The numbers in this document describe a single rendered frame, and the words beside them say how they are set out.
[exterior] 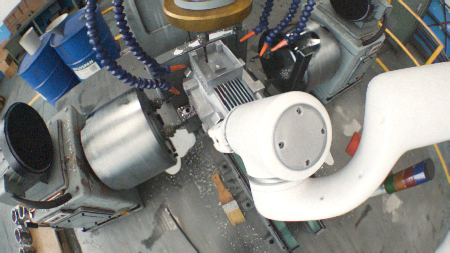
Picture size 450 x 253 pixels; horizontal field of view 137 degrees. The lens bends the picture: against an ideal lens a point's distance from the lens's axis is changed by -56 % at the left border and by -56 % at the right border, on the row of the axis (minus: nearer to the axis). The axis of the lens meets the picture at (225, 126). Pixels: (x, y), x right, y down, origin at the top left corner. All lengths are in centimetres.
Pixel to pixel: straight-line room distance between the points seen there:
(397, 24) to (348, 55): 282
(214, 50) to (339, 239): 81
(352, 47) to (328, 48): 10
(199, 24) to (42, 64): 198
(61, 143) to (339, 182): 59
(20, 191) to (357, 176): 62
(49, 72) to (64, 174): 180
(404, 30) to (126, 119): 348
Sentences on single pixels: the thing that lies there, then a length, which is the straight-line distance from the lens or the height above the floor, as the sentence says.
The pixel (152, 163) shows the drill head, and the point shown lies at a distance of 49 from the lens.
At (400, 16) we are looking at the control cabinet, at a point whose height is 64.
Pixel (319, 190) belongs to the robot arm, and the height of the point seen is 130.
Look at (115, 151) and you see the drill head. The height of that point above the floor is 114.
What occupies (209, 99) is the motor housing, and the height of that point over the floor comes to 107.
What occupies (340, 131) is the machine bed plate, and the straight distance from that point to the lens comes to 92.
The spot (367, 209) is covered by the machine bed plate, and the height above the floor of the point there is 80.
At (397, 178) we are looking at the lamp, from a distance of 64.
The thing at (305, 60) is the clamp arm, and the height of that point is 123.
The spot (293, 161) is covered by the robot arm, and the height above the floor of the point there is 136.
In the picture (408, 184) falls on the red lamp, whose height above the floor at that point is 113.
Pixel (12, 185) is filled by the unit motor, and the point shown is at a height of 129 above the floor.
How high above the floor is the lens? 152
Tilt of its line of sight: 65 degrees down
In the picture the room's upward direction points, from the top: 5 degrees counter-clockwise
